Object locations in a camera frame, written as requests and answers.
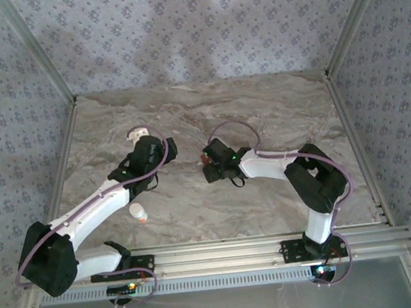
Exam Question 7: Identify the white ribbed bottle cap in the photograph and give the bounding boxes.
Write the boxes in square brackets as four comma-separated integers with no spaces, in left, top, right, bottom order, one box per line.
[128,201,146,219]

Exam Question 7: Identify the small circuit board green light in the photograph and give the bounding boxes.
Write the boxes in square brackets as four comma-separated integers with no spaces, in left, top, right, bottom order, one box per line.
[310,263,338,279]
[106,282,138,297]

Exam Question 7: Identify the aluminium table side rail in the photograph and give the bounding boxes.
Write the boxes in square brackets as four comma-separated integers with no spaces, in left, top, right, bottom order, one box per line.
[34,96,89,228]

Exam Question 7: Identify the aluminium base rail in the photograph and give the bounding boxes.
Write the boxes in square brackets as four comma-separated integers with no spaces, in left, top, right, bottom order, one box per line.
[67,220,411,287]

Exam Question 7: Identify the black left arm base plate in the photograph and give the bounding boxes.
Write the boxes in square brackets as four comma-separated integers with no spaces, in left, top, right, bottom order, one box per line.
[88,252,157,284]

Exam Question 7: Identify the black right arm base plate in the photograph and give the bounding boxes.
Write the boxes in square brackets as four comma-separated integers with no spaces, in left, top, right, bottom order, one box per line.
[279,233,349,264]

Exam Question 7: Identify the grey slotted cable duct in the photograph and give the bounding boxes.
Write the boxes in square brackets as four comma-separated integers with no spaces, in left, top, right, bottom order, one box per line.
[38,264,315,307]

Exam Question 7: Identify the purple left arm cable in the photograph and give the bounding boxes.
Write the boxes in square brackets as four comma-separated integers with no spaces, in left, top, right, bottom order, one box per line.
[1,122,186,308]

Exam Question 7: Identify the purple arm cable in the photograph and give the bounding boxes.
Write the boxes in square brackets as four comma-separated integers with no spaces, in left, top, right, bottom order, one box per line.
[1,122,186,308]
[204,109,365,299]

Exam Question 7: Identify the aluminium frame post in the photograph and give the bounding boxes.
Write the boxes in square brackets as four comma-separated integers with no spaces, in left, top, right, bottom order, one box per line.
[0,0,78,109]
[317,0,399,78]

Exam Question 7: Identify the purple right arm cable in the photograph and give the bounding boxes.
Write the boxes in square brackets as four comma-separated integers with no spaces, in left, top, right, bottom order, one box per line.
[204,109,365,299]

